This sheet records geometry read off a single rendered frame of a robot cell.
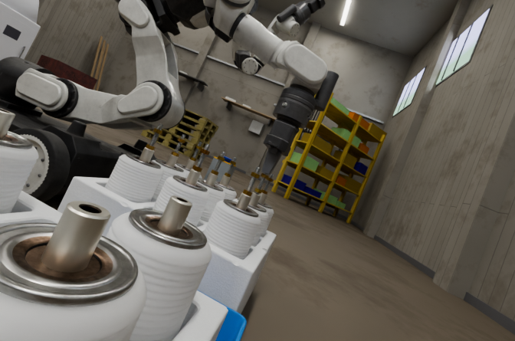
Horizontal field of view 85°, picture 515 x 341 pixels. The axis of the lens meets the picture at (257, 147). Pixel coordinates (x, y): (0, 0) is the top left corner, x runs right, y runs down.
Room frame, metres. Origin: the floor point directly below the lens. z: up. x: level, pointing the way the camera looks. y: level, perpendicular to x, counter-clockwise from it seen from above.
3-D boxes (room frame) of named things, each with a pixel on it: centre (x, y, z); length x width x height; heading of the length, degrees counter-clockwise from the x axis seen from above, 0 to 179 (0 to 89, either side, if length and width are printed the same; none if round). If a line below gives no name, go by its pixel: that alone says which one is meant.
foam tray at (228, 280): (0.70, 0.07, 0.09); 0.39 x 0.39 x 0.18; 78
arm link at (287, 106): (0.68, -0.04, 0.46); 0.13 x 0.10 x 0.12; 168
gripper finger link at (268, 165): (0.67, -0.04, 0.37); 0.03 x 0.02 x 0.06; 78
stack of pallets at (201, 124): (5.91, 1.62, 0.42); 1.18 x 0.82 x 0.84; 79
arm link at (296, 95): (0.69, -0.06, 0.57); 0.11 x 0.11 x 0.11; 2
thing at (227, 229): (0.56, -0.02, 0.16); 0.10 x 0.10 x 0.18
